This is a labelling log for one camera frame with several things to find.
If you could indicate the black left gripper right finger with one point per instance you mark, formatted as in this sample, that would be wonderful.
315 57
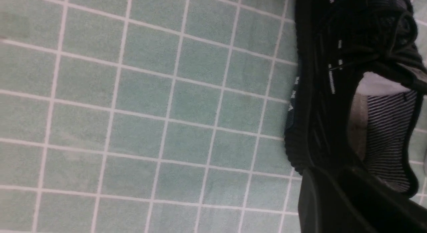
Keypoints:
380 209

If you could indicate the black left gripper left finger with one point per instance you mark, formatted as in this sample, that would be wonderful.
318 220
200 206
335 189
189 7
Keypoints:
324 208

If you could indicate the black knit sneaker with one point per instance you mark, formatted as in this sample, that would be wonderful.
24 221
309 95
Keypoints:
359 89

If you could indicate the green checked floor mat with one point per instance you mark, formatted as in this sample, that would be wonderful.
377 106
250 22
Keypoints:
147 116

